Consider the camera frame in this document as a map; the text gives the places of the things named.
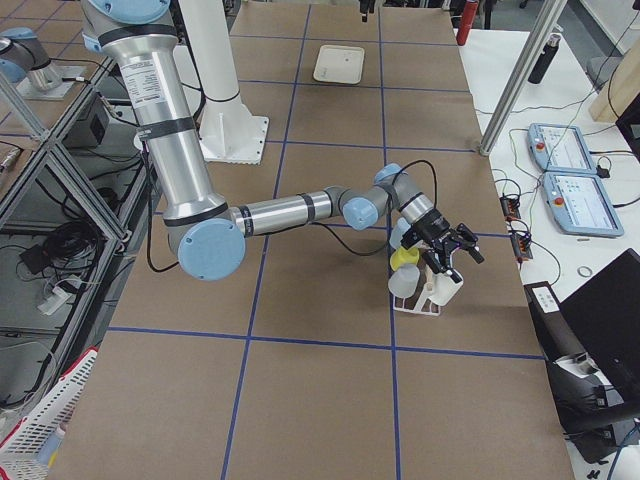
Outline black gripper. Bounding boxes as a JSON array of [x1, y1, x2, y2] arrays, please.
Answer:
[[401, 212, 484, 284]]

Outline pale green plastic cup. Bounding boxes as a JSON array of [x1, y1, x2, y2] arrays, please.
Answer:
[[429, 273, 464, 307]]

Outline yellow plastic cup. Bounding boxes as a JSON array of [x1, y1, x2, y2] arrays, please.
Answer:
[[389, 246, 420, 271]]

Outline light blue plastic cup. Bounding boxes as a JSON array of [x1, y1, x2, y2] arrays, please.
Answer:
[[389, 217, 411, 250]]

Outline grey plastic cup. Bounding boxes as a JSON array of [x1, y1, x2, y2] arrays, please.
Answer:
[[388, 264, 420, 299]]

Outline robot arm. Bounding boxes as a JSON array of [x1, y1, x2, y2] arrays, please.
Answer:
[[81, 1, 483, 284]]

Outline cream plastic tray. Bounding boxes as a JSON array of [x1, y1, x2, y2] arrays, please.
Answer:
[[313, 44, 365, 85]]

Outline red cylinder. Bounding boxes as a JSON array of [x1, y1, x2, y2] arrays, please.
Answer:
[[456, 0, 479, 46]]

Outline lower teach pendant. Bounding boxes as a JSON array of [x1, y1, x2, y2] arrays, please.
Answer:
[[543, 171, 624, 238]]

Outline teach pendant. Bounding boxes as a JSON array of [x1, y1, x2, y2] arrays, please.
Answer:
[[528, 123, 596, 174], [543, 171, 624, 238]]

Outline upper teach pendant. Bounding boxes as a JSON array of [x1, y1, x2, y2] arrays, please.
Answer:
[[528, 123, 596, 174]]

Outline black laptop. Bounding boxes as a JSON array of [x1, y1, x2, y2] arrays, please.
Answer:
[[561, 248, 640, 400]]

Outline black bottle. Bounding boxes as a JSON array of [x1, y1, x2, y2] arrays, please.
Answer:
[[527, 33, 562, 84]]

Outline white plastic basket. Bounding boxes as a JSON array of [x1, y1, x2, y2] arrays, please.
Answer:
[[1, 347, 98, 479]]

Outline white wire cup rack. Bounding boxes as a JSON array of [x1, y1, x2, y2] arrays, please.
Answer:
[[392, 246, 444, 316]]

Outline grey aluminium frame post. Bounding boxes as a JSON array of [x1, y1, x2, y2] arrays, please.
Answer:
[[478, 0, 568, 157]]

